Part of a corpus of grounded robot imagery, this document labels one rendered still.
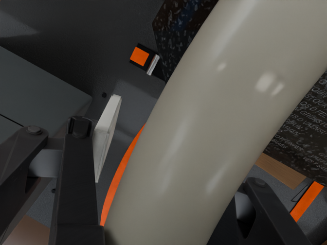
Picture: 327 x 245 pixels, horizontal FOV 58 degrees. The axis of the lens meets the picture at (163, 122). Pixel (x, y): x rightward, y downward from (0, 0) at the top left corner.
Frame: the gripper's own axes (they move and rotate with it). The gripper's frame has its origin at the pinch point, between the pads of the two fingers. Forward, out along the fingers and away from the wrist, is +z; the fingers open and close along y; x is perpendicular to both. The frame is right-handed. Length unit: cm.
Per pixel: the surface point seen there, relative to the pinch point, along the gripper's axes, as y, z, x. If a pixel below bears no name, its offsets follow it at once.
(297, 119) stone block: 18.2, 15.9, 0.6
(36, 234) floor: -27, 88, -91
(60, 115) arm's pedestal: -19, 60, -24
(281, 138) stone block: 19.3, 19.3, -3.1
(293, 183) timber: 58, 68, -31
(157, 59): 3, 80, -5
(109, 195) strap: 0, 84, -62
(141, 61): -1, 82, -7
